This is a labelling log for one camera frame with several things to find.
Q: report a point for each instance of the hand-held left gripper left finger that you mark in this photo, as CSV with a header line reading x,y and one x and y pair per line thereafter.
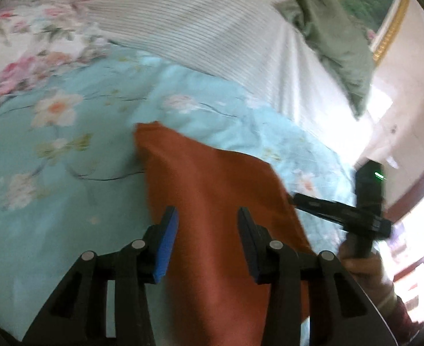
x,y
165,245

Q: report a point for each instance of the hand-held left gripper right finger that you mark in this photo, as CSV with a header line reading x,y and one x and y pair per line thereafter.
x,y
249,245

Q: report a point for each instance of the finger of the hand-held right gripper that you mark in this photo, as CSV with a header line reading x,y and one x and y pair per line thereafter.
x,y
320,207

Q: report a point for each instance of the orange knit sweater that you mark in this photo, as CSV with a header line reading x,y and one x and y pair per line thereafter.
x,y
212,202

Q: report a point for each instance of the person's right forearm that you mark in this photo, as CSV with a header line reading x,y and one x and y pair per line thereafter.
x,y
395,308

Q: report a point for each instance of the person's right hand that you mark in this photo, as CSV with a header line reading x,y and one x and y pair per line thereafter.
x,y
361,270

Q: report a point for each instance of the teal floral bed sheet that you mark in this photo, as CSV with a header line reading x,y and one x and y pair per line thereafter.
x,y
71,151

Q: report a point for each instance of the green cloth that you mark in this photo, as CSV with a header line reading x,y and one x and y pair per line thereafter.
x,y
334,39

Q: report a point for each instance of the gold framed picture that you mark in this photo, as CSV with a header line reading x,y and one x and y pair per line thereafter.
x,y
370,3

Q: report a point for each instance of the white striped quilt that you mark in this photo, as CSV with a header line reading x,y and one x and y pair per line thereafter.
x,y
212,25

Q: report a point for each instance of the white pink floral cloth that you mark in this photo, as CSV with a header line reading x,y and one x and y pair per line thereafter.
x,y
28,29

